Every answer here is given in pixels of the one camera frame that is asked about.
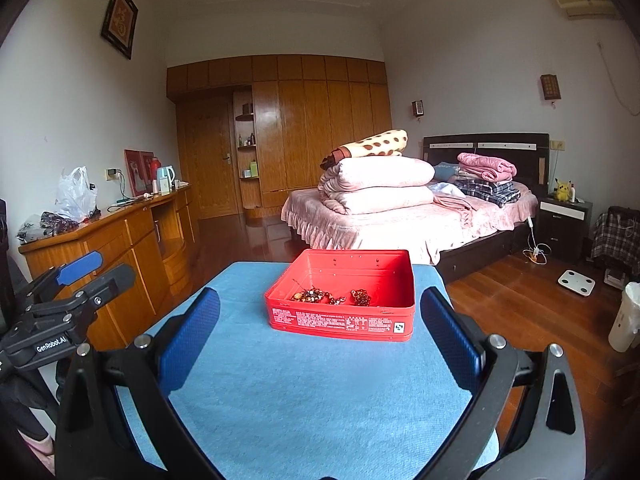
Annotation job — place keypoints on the wooden door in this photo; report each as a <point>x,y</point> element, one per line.
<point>207,160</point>

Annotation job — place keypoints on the red thermos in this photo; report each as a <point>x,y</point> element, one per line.
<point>155,166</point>

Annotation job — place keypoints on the white plastic bag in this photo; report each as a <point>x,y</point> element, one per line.
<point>75,195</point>

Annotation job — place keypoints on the white bathroom scale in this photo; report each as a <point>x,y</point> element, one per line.
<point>577,282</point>

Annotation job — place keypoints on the small wall device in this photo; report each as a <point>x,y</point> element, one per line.
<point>418,108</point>

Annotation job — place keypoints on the wooden wall calendar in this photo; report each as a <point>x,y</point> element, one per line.
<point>550,87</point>

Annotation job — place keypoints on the pink slipper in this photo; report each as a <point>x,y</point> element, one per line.
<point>40,444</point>

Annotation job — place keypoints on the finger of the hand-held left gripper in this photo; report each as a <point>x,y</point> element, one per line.
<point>80,266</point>
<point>112,280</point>

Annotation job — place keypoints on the white trash bin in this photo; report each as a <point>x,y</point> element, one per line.
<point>625,320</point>

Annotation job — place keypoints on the wooden wardrobe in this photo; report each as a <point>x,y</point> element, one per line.
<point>320,125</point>

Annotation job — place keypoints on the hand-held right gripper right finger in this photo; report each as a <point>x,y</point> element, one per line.
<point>452,340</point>

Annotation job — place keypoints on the chair with plaid cloth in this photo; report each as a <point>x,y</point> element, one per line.
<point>615,240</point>

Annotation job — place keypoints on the pink folded quilt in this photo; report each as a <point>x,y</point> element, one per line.
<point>385,172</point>
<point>385,200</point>

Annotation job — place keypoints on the dark floral cloth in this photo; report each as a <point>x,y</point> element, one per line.
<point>47,227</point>

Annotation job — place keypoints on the bed with pink bedspread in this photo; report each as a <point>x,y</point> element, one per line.
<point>400,225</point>

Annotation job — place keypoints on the yellow plush toy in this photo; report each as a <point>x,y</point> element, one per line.
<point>563,190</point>

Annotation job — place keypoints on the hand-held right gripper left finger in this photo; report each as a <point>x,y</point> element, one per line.
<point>190,340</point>

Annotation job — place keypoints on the plaid folded clothes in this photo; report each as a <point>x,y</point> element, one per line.
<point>492,192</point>

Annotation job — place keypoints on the pink folded blanket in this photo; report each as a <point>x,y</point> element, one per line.
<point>485,165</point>

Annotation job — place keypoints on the dark nightstand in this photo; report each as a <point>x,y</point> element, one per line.
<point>562,235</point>

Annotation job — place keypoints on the wall air conditioner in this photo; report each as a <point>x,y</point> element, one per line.
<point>582,0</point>

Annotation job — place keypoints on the blue table cloth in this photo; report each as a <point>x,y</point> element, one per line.
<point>310,400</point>

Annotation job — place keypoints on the red tin box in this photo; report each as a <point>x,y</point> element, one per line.
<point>340,320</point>

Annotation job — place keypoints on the person's leg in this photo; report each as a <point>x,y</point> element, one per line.
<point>25,410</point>

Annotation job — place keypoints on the framed wall picture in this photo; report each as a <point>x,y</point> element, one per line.
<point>120,17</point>

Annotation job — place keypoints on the wooden sideboard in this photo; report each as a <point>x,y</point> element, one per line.
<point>125,250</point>

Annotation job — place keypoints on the cream brown spotted blanket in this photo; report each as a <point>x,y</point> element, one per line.
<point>380,142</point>

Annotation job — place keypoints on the wall socket with charger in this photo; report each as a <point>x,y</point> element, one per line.
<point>112,174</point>

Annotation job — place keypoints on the red photo frame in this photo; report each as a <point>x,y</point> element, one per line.
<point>135,172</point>

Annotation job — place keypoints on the light blue electric kettle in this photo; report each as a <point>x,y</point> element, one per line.
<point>165,177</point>

